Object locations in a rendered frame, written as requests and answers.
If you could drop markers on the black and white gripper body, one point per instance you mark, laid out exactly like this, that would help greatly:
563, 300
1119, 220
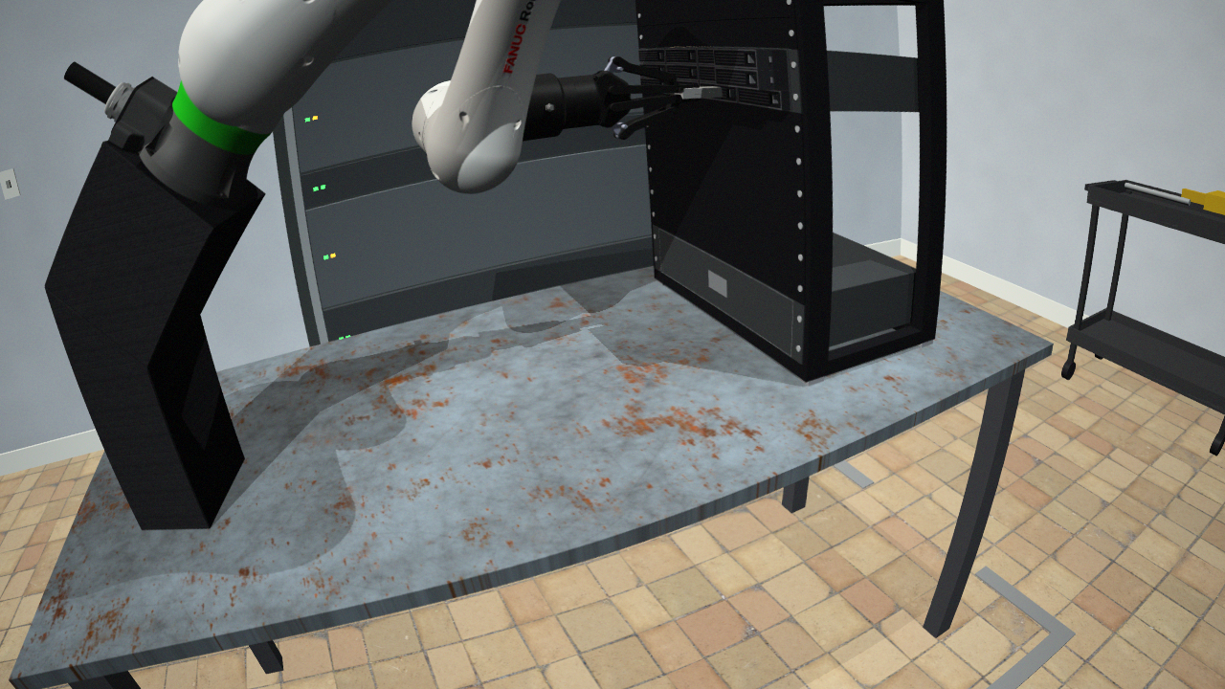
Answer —
582, 100

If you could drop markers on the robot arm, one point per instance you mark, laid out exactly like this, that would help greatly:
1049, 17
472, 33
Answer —
247, 62

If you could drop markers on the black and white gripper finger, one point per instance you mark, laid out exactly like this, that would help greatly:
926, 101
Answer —
618, 64
624, 130

